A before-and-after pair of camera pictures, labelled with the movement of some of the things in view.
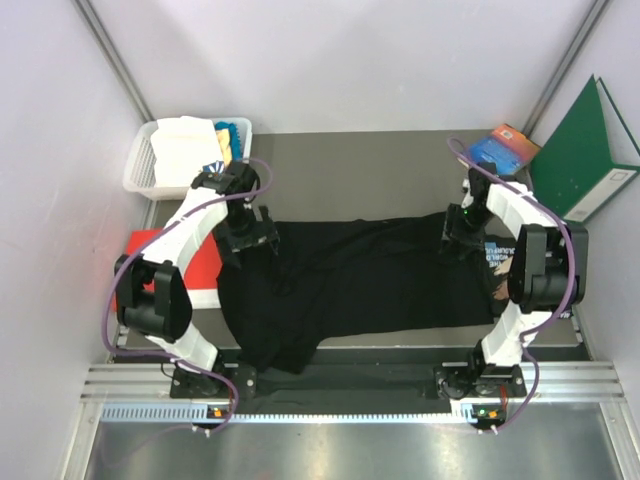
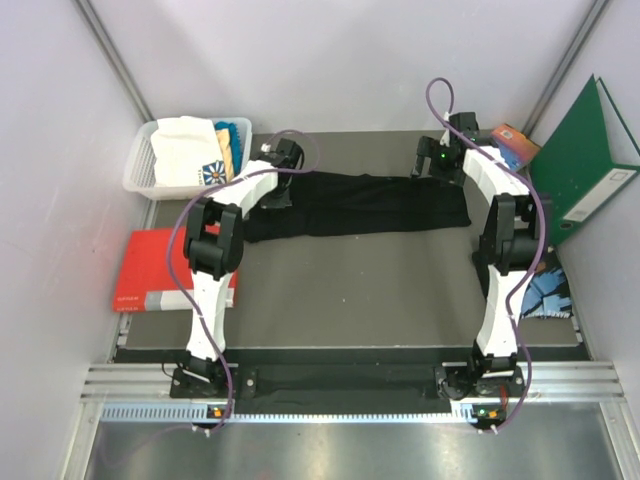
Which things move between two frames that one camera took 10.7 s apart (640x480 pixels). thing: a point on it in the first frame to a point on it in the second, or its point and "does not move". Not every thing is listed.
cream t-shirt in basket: [223, 136] does not move
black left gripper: [260, 233] to [278, 202]
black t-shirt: [328, 278] to [328, 204]
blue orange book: [508, 148] does not move
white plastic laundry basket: [139, 174] does not move
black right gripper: [472, 242] to [429, 149]
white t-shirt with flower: [185, 148] does not move
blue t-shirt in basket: [234, 138] does not move
